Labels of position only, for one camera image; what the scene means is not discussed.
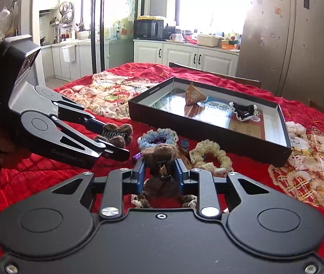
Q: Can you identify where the black cardboard box lid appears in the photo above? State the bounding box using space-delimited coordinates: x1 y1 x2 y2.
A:
128 76 293 167

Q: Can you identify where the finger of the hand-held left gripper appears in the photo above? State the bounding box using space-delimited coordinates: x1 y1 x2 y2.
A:
54 95 108 134
44 116 131 170

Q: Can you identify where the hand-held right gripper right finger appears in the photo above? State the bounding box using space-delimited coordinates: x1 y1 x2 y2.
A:
176 159 269 219

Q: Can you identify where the brown crochet hair clip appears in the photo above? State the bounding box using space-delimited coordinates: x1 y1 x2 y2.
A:
93 123 134 149
130 144 198 209

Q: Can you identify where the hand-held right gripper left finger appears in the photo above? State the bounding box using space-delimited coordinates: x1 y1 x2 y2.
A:
50 158 147 220

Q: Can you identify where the dark wooden chair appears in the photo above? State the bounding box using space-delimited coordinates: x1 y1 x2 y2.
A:
169 62 261 89

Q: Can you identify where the metal bowls rack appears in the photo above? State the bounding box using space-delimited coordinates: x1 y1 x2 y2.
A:
58 1 74 24

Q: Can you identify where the brown triangular paper sachet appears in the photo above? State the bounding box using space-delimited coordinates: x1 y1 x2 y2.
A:
185 83 208 117

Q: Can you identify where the white hanging bin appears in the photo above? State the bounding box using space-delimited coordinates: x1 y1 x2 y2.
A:
62 45 77 63

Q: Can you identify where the brown cream-trimmed crochet scrunchie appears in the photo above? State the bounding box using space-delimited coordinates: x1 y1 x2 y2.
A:
190 139 234 176

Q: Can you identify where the person's left hand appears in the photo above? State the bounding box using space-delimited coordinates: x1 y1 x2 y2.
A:
0 126 32 171

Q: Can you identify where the red printed quilt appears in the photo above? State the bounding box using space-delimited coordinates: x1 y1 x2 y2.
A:
0 62 324 269

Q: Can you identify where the white plastic bag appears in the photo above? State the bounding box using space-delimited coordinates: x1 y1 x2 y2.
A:
0 5 19 38

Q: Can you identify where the black door frame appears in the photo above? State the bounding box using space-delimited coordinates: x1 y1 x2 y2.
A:
91 0 106 75

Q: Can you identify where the white counter cabinet row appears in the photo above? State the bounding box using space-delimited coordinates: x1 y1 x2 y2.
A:
40 38 111 81

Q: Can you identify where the blue crochet scrunchie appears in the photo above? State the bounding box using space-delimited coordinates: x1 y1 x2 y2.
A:
137 128 179 152

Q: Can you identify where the black microwave oven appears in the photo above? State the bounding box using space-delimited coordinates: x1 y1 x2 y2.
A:
134 18 166 41

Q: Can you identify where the white plastic basin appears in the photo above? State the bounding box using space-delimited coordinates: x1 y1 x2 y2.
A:
197 34 220 47

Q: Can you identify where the silver refrigerator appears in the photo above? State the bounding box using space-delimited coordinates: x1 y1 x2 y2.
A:
236 0 324 107

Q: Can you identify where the white kitchen cabinet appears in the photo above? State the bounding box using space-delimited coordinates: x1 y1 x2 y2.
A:
133 40 240 76

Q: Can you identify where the black white-trimmed scrunchie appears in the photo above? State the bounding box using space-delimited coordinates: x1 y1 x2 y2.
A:
229 101 261 122

